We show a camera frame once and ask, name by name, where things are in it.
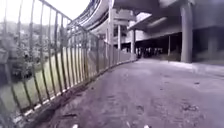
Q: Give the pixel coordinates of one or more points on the grey concrete building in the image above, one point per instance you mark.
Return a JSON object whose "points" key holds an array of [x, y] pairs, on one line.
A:
{"points": [[186, 33]]}

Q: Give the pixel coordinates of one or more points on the dark reddish asphalt path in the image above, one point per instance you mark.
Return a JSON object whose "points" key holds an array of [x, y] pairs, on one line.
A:
{"points": [[143, 93]]}

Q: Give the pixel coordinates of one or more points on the grey metal railing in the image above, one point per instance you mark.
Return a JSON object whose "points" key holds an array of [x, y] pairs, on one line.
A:
{"points": [[62, 50]]}

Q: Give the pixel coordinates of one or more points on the bushes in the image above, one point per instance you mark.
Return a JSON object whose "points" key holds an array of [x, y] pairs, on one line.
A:
{"points": [[20, 56]]}

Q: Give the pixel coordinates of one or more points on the robot's own part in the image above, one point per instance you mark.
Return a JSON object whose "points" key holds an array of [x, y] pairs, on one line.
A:
{"points": [[75, 126], [146, 126]]}

